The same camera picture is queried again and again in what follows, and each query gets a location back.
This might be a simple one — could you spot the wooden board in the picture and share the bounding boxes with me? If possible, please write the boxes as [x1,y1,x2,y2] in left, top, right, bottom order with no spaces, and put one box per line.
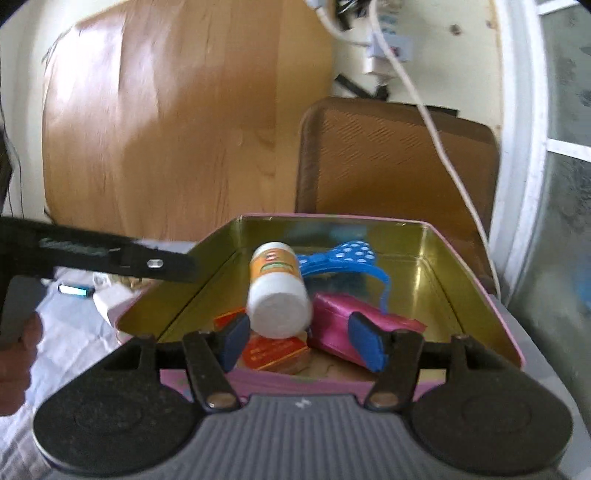
[41,0,336,243]

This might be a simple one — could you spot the white window frame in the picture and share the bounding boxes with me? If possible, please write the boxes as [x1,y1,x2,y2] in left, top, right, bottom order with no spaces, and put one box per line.
[488,0,591,305]

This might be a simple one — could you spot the small blue black device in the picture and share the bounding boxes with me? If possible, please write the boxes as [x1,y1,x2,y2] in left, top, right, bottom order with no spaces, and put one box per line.
[58,284,96,299]

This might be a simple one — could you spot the white plastic clip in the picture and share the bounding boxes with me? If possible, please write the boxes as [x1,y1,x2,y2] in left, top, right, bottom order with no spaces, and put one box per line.
[92,286,146,326]

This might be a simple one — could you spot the blue striped bedsheet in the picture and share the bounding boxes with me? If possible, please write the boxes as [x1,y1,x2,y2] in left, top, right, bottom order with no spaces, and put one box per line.
[0,272,591,480]

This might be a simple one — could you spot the pink tin box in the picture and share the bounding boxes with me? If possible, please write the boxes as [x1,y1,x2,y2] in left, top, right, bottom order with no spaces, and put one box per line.
[115,213,526,403]

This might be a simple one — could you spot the white cable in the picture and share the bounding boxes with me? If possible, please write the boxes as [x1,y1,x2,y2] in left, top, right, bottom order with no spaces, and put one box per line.
[368,0,502,296]

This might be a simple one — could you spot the small orange red box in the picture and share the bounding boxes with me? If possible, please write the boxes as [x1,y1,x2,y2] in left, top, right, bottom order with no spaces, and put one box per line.
[213,310,311,373]

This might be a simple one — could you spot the brown woven chair back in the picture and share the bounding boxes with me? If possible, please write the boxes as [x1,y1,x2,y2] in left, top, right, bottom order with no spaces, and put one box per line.
[295,97,502,296]

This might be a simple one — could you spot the white bottle with orange label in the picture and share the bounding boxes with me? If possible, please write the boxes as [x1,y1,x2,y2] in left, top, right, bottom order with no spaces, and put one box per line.
[246,241,313,340]

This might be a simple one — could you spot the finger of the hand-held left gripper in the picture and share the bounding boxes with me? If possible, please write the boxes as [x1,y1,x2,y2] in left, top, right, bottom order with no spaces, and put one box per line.
[110,239,200,285]

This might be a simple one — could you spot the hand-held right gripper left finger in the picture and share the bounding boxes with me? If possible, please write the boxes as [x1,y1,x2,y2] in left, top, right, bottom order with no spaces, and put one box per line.
[99,312,253,413]

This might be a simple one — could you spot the pink pouch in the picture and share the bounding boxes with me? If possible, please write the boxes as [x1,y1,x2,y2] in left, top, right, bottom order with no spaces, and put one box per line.
[307,292,428,368]

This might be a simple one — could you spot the black tape strip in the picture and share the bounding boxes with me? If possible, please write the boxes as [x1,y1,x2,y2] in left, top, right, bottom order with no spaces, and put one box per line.
[334,74,391,100]

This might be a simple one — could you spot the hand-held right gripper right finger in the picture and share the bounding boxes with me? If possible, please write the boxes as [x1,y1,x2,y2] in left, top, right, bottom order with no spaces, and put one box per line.
[348,312,512,412]

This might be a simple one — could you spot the person's left hand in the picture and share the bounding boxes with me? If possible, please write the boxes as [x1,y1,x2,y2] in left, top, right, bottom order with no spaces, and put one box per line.
[0,311,43,417]

